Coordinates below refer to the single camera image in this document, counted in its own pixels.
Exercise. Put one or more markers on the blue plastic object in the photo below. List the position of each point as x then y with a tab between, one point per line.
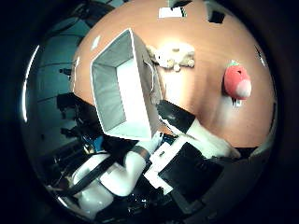
97	142

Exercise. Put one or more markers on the black square object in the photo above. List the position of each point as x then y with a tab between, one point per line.
216	16

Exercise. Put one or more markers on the white paper sheet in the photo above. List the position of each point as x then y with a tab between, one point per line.
170	12

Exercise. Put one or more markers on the white fabric container box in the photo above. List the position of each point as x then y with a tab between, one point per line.
130	93

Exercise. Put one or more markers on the beige fluffy plush toy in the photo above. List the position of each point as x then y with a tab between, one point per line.
174	56

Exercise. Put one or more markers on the red strawberry plush toy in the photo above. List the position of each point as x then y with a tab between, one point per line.
236	81

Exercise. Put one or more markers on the black equipment stand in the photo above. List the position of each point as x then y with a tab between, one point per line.
78	109

